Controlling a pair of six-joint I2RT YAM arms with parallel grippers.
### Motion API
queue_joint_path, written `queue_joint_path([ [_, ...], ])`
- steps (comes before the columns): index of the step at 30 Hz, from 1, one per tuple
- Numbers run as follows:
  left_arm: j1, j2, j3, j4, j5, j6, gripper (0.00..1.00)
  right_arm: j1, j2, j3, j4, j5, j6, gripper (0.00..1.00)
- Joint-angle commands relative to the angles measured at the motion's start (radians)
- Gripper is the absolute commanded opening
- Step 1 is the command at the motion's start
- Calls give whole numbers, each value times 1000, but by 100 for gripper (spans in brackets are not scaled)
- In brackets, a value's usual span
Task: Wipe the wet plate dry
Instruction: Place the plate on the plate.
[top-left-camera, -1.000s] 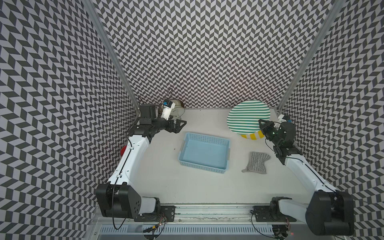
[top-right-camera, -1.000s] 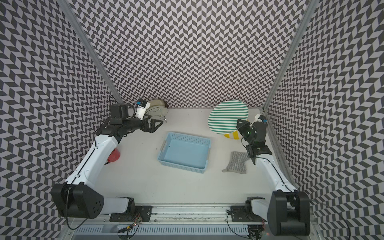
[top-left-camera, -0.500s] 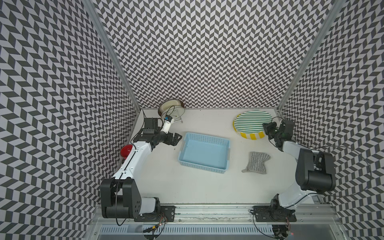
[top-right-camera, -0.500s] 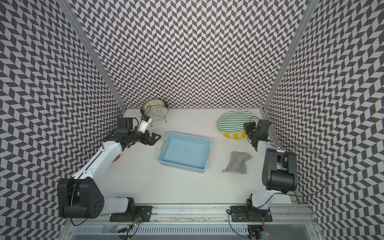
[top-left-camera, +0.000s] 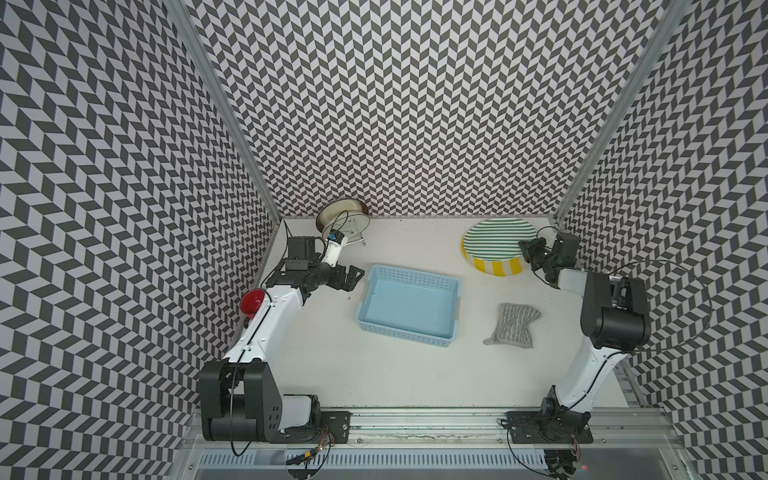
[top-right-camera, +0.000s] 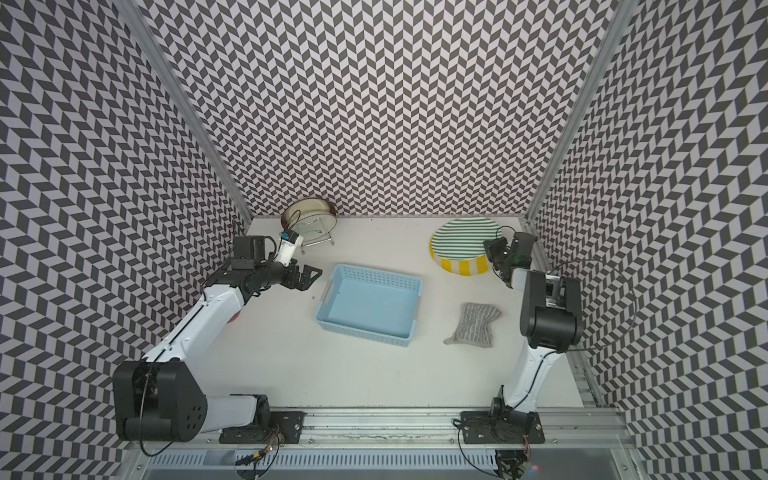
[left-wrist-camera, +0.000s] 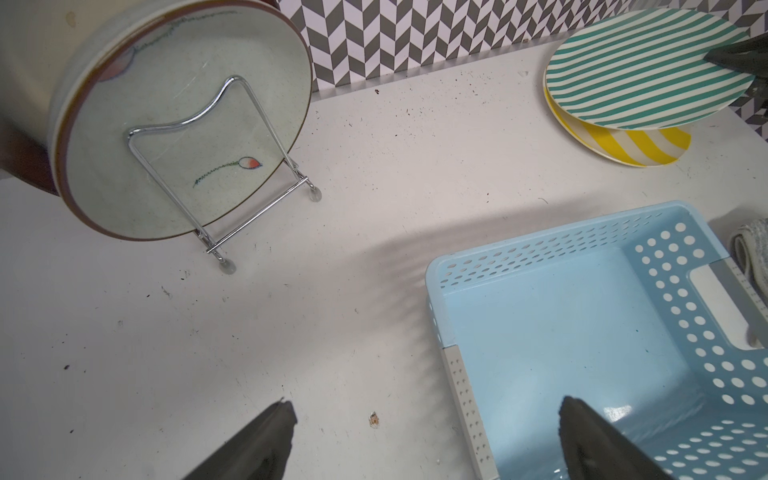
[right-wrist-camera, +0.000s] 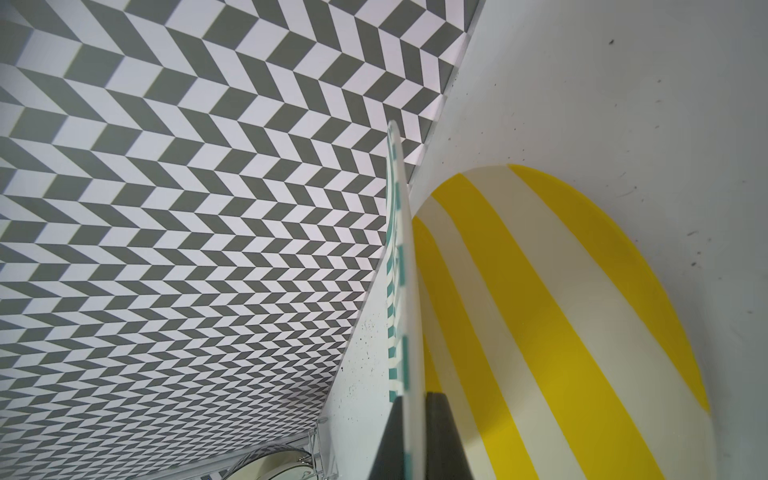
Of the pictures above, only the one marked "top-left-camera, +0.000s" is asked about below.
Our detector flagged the yellow white striped plate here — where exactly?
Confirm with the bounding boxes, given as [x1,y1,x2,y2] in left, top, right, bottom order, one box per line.
[461,241,526,277]

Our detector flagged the green white striped plate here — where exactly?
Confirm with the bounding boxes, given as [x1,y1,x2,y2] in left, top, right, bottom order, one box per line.
[462,218,536,261]

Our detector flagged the grey fluffy cloth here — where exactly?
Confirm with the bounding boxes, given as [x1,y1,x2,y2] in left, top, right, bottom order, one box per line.
[483,303,542,349]

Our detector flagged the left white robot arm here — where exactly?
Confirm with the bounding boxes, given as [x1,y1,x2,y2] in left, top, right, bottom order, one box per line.
[197,230,365,443]

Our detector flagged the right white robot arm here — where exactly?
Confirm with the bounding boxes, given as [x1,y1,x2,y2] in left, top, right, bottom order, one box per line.
[508,232,651,443]

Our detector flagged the red plastic cup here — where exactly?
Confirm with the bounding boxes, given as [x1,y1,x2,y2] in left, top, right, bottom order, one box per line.
[240,289,267,319]

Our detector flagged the light blue plastic basket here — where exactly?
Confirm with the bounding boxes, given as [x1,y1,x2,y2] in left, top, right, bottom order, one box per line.
[356,264,462,347]

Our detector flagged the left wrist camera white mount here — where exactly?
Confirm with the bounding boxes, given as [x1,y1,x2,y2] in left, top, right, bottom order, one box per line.
[322,230,348,267]

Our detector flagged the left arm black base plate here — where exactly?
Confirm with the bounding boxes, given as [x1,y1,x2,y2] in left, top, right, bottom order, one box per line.
[271,410,352,445]

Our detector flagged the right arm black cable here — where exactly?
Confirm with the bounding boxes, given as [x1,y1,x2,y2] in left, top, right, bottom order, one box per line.
[605,257,714,361]

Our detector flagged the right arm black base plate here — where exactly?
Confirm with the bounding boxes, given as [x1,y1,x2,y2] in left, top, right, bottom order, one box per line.
[501,411,594,445]

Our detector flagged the aluminium front rail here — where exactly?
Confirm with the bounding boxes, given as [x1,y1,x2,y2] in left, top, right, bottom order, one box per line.
[179,407,691,451]

